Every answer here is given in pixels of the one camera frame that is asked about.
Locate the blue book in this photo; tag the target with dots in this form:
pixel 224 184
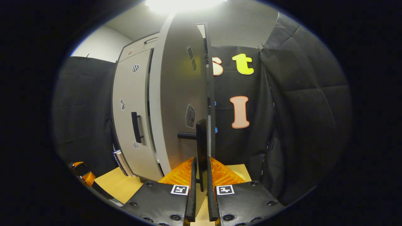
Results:
pixel 115 158

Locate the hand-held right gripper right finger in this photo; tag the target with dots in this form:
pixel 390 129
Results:
pixel 211 204

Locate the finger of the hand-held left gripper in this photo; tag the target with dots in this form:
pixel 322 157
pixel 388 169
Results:
pixel 84 175

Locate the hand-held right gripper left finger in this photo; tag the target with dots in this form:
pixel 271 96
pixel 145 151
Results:
pixel 192 201

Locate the grey cabinet door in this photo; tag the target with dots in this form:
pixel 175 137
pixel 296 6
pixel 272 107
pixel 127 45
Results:
pixel 128 110
pixel 179 94

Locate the white book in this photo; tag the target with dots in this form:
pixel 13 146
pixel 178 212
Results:
pixel 125 166

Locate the long ceiling light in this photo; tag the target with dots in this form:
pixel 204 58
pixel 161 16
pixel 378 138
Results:
pixel 182 4

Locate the black backdrop cloth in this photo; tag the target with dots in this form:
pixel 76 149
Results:
pixel 298 125

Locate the grey double-door shoe cabinet body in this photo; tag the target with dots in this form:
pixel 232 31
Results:
pixel 138 47

